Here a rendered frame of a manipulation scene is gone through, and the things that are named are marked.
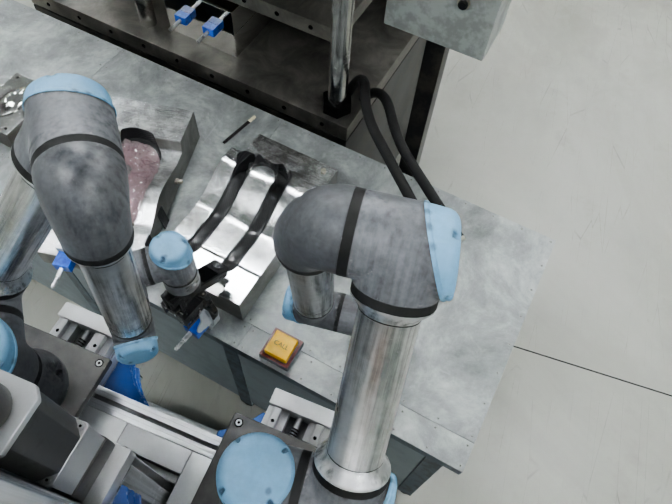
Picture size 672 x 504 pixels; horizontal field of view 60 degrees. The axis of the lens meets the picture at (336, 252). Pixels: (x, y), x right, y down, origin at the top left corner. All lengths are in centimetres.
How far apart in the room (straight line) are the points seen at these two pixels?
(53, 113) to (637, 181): 271
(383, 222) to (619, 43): 321
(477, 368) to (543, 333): 105
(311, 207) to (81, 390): 69
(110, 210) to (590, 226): 237
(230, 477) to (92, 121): 53
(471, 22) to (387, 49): 54
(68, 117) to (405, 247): 46
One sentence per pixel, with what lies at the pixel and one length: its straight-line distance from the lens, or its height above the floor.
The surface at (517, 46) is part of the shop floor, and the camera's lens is 355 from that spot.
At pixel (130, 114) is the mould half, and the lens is 178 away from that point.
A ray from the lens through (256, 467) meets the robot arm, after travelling 91.
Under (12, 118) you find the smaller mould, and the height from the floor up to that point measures 87.
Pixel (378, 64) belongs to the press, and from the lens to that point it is 207.
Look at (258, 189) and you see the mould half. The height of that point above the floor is 92.
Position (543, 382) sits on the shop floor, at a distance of 244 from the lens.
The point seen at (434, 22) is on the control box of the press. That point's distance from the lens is 170.
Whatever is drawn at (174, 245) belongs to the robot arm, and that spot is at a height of 120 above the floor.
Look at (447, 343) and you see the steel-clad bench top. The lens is 150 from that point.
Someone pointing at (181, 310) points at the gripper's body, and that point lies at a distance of 132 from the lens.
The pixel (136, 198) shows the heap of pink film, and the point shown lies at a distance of 160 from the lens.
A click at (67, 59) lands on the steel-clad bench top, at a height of 80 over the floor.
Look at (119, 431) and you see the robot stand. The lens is 130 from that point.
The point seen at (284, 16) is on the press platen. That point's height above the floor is 102.
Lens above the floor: 216
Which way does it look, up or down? 60 degrees down
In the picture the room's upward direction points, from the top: 5 degrees clockwise
